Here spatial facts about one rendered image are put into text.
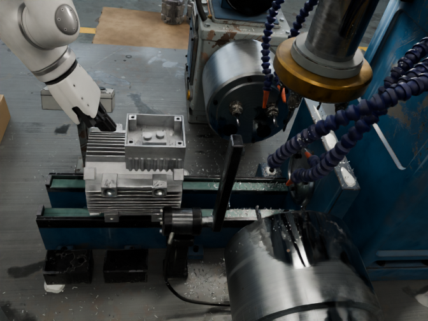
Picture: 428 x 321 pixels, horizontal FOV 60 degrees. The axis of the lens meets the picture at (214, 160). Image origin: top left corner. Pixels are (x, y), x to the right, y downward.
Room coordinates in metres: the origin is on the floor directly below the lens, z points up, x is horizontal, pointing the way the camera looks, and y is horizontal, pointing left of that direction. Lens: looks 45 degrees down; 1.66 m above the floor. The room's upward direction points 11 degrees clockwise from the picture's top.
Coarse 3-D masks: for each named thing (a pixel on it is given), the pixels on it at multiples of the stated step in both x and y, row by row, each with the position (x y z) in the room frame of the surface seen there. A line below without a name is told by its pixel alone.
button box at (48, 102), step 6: (42, 90) 0.70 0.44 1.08; (48, 90) 0.71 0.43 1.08; (102, 90) 0.75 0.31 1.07; (108, 90) 0.77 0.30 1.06; (114, 90) 0.79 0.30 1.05; (42, 96) 0.70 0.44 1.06; (48, 96) 0.70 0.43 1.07; (102, 96) 0.73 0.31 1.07; (108, 96) 0.74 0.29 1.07; (114, 96) 0.78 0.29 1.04; (42, 102) 0.69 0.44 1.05; (48, 102) 0.69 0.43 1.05; (54, 102) 0.70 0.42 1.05; (102, 102) 0.73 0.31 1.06; (108, 102) 0.73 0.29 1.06; (114, 102) 0.77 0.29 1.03; (42, 108) 0.68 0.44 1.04; (48, 108) 0.69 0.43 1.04; (54, 108) 0.69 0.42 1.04; (60, 108) 0.69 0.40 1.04; (108, 108) 0.72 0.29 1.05
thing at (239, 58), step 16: (224, 48) 0.96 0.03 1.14; (240, 48) 0.95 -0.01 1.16; (256, 48) 0.95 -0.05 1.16; (272, 48) 1.01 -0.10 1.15; (208, 64) 0.95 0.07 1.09; (224, 64) 0.89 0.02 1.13; (240, 64) 0.87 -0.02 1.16; (256, 64) 0.87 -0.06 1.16; (272, 64) 0.90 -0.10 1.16; (208, 80) 0.88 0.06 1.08; (224, 80) 0.82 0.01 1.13; (240, 80) 0.82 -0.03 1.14; (256, 80) 0.83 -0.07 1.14; (272, 80) 0.84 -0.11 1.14; (208, 96) 0.83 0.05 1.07; (224, 96) 0.81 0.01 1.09; (240, 96) 0.82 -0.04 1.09; (256, 96) 0.83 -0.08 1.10; (272, 96) 0.84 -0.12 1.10; (288, 96) 0.85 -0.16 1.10; (208, 112) 0.81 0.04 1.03; (224, 112) 0.81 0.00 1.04; (240, 112) 0.79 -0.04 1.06; (256, 112) 0.83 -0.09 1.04; (272, 112) 0.81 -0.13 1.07; (288, 112) 0.86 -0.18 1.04; (224, 128) 0.81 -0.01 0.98; (240, 128) 0.82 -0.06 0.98; (256, 128) 0.84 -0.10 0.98; (272, 128) 0.85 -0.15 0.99
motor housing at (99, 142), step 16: (96, 144) 0.53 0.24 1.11; (112, 144) 0.54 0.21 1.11; (96, 160) 0.50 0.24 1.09; (112, 160) 0.51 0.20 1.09; (96, 176) 0.48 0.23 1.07; (128, 176) 0.50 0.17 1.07; (144, 176) 0.50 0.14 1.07; (96, 192) 0.46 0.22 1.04; (128, 192) 0.47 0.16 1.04; (144, 192) 0.48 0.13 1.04; (176, 192) 0.50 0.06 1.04; (96, 208) 0.45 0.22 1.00; (112, 208) 0.46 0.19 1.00; (128, 208) 0.47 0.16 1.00; (144, 208) 0.47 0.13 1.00; (160, 208) 0.48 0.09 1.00
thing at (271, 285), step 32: (256, 224) 0.39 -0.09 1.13; (288, 224) 0.39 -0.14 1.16; (320, 224) 0.40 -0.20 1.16; (224, 256) 0.38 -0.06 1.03; (256, 256) 0.33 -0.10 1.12; (288, 256) 0.33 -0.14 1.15; (320, 256) 0.33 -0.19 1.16; (352, 256) 0.36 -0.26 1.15; (256, 288) 0.28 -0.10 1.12; (288, 288) 0.28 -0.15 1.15; (320, 288) 0.28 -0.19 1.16; (352, 288) 0.29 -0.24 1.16; (256, 320) 0.24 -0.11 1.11; (288, 320) 0.23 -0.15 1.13; (320, 320) 0.24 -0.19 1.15; (352, 320) 0.24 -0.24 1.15
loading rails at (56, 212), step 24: (48, 192) 0.54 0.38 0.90; (72, 192) 0.55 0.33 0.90; (192, 192) 0.62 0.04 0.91; (216, 192) 0.63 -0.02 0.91; (240, 192) 0.65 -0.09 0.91; (264, 192) 0.67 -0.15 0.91; (48, 216) 0.46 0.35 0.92; (72, 216) 0.47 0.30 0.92; (96, 216) 0.48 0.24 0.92; (144, 216) 0.51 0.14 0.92; (240, 216) 0.57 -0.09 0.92; (264, 216) 0.58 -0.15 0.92; (48, 240) 0.44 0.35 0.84; (72, 240) 0.45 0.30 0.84; (96, 240) 0.47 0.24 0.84; (120, 240) 0.48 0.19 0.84; (144, 240) 0.49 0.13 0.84; (216, 240) 0.54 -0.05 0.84
